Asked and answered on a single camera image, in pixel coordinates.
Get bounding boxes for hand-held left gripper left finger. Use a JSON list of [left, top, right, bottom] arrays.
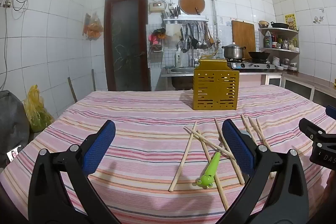
[[28, 120, 121, 224]]

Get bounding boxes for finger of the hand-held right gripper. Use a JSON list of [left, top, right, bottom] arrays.
[[299, 118, 336, 147], [325, 105, 336, 119]]

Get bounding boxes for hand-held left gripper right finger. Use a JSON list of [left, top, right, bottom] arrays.
[[218, 119, 310, 224]]

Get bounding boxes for green frog utensil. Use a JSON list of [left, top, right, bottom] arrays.
[[195, 151, 222, 189]]

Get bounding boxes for bunch of wooden chopsticks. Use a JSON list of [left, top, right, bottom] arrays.
[[168, 114, 276, 211]]

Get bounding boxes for yellow perforated utensil holder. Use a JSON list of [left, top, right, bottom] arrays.
[[193, 59, 240, 111]]

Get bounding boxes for pink striped tablecloth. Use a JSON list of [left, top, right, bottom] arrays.
[[0, 84, 336, 224]]

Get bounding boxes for yellow plastic bag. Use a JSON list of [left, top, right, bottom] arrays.
[[23, 85, 54, 132]]

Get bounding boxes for steel gas stove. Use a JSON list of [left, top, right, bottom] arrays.
[[227, 61, 277, 71]]

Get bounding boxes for white corner shelf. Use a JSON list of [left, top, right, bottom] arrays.
[[258, 27, 300, 69]]

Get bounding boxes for smartphone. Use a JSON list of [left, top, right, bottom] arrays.
[[5, 144, 25, 163]]

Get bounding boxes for black wok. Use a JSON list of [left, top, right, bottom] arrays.
[[248, 51, 271, 61]]

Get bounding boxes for steel sink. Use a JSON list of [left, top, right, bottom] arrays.
[[168, 67, 196, 75]]

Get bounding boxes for steel pot with lid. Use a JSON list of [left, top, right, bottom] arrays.
[[222, 43, 247, 60]]

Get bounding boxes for grey fabric bundle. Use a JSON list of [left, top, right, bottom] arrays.
[[0, 90, 30, 167]]

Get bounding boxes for dark sauce bottle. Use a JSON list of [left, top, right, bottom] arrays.
[[264, 30, 273, 48]]

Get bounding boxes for black pan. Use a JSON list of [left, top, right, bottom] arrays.
[[270, 21, 290, 29]]

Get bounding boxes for chrome faucet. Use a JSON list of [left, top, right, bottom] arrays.
[[184, 36, 196, 67]]

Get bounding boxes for white dish soap bottle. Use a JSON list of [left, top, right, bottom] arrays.
[[175, 47, 184, 68]]

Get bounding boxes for wooden cutting board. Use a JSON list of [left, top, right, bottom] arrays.
[[231, 20, 256, 59]]

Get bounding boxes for dark wooden glass door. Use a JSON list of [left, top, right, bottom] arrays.
[[104, 0, 152, 92]]

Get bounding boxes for row of hanging ladles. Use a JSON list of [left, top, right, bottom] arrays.
[[177, 22, 214, 52]]

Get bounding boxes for hanging orange plastic bag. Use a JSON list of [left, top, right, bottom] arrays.
[[83, 12, 104, 41]]

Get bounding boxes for pink rubber gloves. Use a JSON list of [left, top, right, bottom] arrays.
[[148, 28, 166, 45]]

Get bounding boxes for hanging white cloth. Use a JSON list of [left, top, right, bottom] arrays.
[[165, 24, 181, 42]]

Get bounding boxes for knives in rack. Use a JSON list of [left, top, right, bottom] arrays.
[[161, 5, 181, 18]]

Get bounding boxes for round brown pot lid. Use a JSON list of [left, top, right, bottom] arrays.
[[178, 0, 206, 15]]

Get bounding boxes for wall stickers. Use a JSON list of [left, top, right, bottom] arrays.
[[314, 8, 326, 24]]

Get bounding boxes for yellow wall poster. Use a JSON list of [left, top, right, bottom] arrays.
[[284, 13, 297, 30]]

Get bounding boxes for metal wall rack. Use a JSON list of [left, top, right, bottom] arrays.
[[161, 15, 210, 28]]

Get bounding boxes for beige wall meter box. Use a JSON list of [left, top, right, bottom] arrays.
[[149, 2, 167, 14]]

